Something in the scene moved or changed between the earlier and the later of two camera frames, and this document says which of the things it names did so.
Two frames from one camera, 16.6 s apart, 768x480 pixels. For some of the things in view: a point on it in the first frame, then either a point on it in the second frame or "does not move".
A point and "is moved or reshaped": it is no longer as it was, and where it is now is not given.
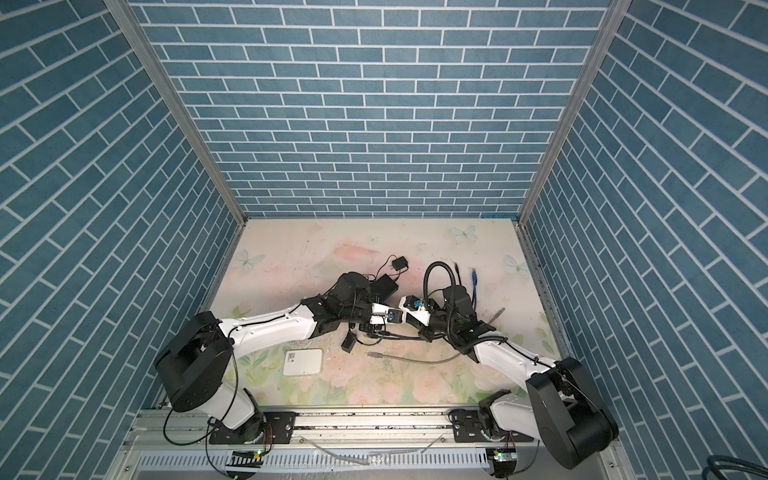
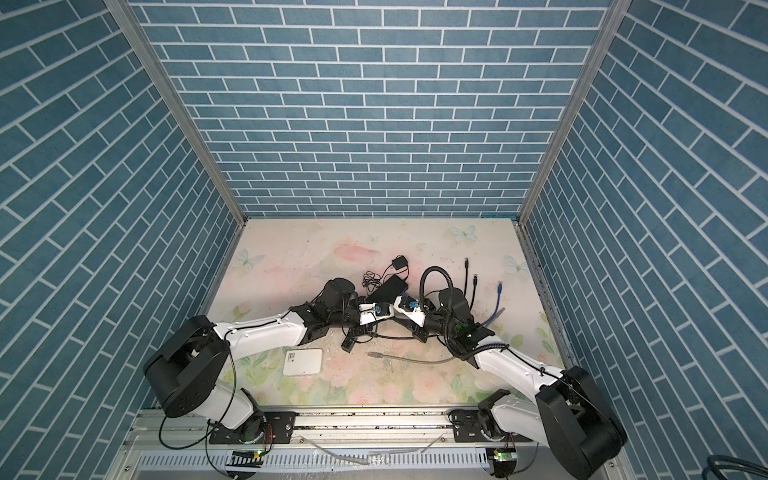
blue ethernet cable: [418, 303] is moved or reshaped
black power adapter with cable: [351, 338] → [372, 280]
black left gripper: [368, 296] does not move
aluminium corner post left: [129, 19] does not move
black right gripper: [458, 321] does not move
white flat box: [303, 362] does not move
